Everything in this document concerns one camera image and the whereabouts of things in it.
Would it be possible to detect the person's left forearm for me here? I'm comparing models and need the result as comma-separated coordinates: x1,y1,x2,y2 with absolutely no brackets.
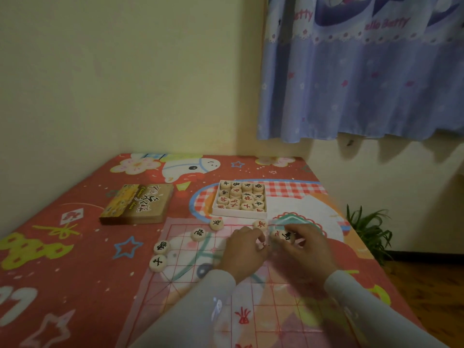
130,269,237,348

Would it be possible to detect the person's right forearm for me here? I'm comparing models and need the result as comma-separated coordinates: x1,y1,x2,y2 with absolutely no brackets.
324,270,448,348

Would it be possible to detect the blue cartoon curtain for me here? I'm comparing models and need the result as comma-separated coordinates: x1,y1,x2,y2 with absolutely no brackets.
257,0,464,144

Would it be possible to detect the person's left hand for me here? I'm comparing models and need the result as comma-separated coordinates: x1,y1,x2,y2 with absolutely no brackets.
216,226,271,284

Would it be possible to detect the brown yellow chess box lid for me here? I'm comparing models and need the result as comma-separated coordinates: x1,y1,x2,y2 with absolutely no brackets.
99,183,175,226

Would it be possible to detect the person's right hand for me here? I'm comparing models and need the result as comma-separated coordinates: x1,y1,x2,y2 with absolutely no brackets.
278,224,340,285

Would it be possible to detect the dark baseboard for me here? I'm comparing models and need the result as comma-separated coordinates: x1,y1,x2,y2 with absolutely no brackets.
384,251,464,264

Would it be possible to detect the white cardboard tray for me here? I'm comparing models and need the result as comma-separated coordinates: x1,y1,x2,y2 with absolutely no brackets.
212,180,268,219

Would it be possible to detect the red cartoon tablecloth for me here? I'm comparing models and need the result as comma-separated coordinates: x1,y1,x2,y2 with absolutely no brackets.
0,152,425,348

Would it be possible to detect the green potted plant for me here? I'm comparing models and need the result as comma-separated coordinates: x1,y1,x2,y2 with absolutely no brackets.
346,204,394,267

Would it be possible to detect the clear red-grid chess board sheet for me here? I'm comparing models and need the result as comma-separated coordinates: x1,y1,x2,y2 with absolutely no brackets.
115,218,367,348

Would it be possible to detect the set of round wooden tokens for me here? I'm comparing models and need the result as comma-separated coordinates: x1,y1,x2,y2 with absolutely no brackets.
216,181,267,213

